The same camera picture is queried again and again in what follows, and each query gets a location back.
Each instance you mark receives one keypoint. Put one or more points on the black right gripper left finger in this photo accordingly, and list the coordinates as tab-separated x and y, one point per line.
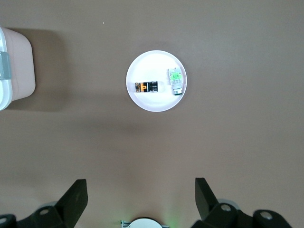
71	202

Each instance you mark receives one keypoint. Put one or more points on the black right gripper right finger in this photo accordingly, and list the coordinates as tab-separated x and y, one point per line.
209	202

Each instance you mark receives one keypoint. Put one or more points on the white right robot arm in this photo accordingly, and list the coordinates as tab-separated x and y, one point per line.
146	223

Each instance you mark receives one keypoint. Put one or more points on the pink round plate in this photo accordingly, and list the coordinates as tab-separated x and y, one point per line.
152	102

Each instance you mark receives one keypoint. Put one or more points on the white lidded storage box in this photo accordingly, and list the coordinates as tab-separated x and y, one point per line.
21	71

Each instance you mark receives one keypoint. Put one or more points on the grey box latch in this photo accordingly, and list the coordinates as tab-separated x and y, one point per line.
4	65

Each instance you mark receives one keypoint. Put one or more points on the green and white switch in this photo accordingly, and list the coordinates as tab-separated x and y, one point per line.
175	80

